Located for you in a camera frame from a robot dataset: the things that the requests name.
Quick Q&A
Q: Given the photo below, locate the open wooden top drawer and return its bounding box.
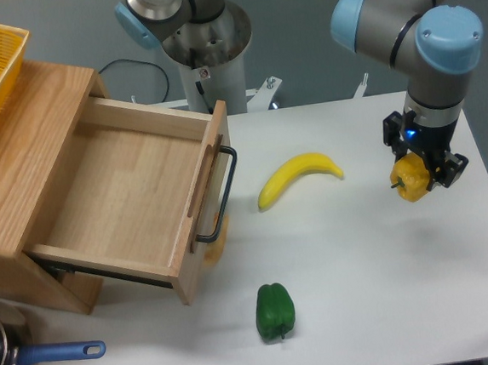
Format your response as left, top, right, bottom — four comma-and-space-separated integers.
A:
24, 98, 229, 305

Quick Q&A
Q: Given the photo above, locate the black cable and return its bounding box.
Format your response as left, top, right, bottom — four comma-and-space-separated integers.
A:
96, 54, 172, 109

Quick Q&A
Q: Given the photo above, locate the yellow bell pepper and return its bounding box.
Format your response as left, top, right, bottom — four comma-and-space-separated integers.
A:
389, 152, 430, 202

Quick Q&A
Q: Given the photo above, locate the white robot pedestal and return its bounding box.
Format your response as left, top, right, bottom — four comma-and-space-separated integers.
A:
157, 0, 284, 122

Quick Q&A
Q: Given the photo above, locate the orange item under drawer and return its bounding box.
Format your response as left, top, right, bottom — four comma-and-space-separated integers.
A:
203, 213, 229, 267

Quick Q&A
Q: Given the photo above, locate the black drawer handle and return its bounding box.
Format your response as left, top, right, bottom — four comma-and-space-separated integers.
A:
195, 145, 238, 244

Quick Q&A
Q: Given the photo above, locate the blue handled frying pan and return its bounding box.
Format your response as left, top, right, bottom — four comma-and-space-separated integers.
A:
0, 302, 106, 365

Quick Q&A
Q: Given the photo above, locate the yellow banana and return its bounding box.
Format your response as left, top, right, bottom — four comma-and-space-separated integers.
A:
257, 152, 344, 212

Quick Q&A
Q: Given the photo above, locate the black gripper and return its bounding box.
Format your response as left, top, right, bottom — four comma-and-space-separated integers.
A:
382, 111, 468, 191

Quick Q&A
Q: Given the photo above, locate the green bell pepper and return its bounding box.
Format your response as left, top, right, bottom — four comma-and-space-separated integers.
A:
255, 282, 296, 342

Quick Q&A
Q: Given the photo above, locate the wooden drawer cabinet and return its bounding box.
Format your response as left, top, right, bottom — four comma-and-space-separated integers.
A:
0, 60, 107, 314

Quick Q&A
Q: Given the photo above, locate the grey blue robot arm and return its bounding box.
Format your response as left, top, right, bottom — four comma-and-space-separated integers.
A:
114, 0, 484, 193

